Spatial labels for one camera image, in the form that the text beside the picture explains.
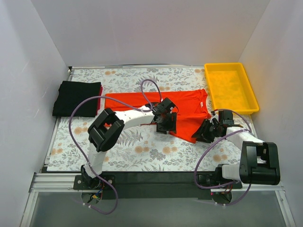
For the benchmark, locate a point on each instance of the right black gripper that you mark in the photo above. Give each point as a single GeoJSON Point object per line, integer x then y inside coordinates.
{"type": "Point", "coordinates": [207, 130]}

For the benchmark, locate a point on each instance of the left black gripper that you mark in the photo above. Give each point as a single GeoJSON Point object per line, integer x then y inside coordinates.
{"type": "Point", "coordinates": [166, 125]}

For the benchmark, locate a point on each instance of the orange t-shirt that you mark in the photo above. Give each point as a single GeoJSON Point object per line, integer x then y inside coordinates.
{"type": "Point", "coordinates": [191, 107]}

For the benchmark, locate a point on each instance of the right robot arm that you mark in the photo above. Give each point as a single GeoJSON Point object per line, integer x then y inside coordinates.
{"type": "Point", "coordinates": [259, 161]}

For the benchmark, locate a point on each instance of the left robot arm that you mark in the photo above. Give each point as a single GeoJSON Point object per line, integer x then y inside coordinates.
{"type": "Point", "coordinates": [105, 131]}

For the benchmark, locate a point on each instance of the floral patterned table mat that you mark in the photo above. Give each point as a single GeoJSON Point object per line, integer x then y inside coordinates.
{"type": "Point", "coordinates": [139, 148]}

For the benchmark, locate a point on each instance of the yellow plastic bin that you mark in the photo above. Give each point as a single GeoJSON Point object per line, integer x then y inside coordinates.
{"type": "Point", "coordinates": [230, 88]}

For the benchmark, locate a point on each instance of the folded red t-shirt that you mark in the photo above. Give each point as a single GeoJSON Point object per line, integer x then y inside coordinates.
{"type": "Point", "coordinates": [99, 99]}

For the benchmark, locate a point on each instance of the folded black t-shirt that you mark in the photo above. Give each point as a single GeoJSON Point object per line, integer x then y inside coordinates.
{"type": "Point", "coordinates": [71, 94]}

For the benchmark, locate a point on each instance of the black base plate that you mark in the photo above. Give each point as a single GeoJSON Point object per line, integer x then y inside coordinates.
{"type": "Point", "coordinates": [151, 185]}

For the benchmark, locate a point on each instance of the aluminium frame rail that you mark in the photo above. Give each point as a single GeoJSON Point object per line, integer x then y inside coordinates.
{"type": "Point", "coordinates": [65, 182]}

